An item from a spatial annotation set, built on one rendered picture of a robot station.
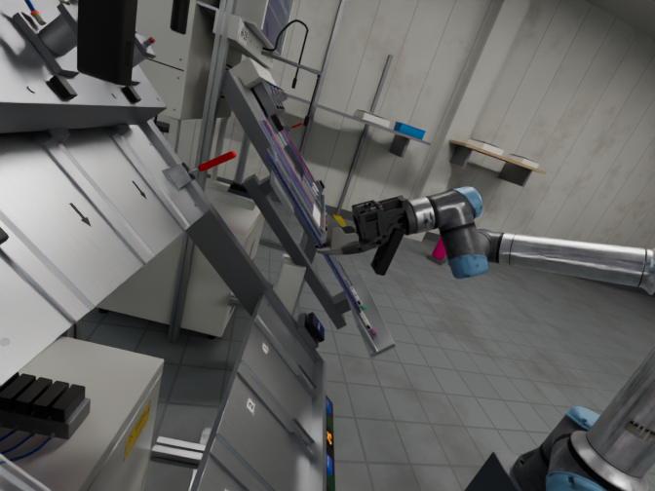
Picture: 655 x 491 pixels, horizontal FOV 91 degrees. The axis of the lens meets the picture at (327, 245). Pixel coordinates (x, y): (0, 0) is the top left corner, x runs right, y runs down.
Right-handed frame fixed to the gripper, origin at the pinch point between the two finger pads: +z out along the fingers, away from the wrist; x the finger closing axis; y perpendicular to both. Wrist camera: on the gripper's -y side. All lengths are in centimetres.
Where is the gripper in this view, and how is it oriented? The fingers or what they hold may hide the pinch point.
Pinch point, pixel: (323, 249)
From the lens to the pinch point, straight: 71.1
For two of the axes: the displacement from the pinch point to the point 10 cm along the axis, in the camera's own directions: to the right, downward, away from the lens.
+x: 1.6, 4.0, -9.0
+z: -9.6, 2.6, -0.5
